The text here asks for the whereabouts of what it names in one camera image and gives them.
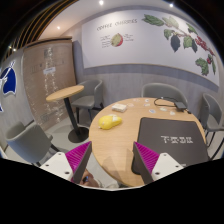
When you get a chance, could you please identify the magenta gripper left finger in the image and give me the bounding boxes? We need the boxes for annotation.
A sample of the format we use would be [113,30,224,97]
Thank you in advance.
[39,140,93,185]

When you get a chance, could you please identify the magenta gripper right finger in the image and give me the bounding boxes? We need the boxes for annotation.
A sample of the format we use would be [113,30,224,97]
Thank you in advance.
[132,141,186,185]

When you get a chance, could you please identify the small round side table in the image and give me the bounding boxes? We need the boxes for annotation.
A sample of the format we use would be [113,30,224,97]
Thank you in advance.
[46,85,89,143]

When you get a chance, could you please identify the round wooden table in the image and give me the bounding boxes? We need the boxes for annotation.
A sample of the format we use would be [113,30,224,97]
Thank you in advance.
[89,97,206,187]

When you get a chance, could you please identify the grey chair at left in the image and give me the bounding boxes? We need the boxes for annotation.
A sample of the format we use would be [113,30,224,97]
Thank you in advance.
[5,122,59,166]

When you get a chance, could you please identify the white tissue box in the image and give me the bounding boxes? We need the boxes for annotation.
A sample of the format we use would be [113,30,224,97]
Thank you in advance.
[112,104,127,112]

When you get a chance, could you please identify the grey chair behind side table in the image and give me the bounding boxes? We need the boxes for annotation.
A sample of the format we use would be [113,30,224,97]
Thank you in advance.
[71,79,104,116]

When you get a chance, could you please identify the black power adapter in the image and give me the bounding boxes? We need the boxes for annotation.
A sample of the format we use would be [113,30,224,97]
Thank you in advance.
[175,102,187,111]

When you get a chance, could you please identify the grey chair behind main table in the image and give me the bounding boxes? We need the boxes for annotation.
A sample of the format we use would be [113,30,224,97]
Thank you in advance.
[141,83,188,106]

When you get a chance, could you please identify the grey chair at right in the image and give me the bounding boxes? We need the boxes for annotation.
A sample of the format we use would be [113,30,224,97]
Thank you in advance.
[199,93,224,146]

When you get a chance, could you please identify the wooden locker cabinet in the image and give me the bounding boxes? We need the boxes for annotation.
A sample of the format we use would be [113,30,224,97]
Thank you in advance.
[22,37,76,130]

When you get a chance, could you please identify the black cable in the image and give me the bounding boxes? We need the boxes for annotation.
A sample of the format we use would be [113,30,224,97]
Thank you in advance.
[153,96,192,115]

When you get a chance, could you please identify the blue logo wall sign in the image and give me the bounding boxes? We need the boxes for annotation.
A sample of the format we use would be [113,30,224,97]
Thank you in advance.
[0,60,18,113]

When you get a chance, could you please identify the coffee cherries wall poster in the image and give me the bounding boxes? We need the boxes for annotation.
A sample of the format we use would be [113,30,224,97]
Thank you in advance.
[82,10,219,84]

